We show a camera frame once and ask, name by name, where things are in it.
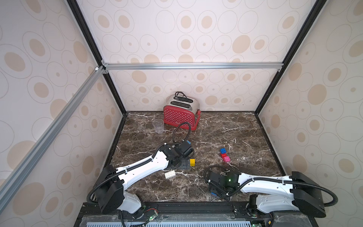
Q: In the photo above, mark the magenta small lego brick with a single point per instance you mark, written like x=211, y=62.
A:
x=226, y=159

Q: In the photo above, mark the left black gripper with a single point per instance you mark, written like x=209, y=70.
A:
x=186, y=163

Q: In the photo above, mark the white long lego brick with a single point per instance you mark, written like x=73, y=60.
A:
x=170, y=174

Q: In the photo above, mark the diagonal aluminium rail left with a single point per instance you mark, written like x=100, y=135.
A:
x=28, y=163

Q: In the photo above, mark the red polka dot toaster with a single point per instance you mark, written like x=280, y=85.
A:
x=181, y=108

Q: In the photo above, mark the clear plastic cup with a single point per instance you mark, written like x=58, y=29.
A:
x=158, y=125

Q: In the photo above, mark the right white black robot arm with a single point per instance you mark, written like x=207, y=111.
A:
x=296, y=192

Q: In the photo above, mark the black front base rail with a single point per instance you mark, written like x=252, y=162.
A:
x=192, y=214

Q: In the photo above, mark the horizontal aluminium rail back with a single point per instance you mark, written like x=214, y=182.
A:
x=191, y=66

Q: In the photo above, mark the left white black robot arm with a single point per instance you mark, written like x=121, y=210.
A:
x=109, y=191

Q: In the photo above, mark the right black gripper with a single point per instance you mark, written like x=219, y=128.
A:
x=215, y=187

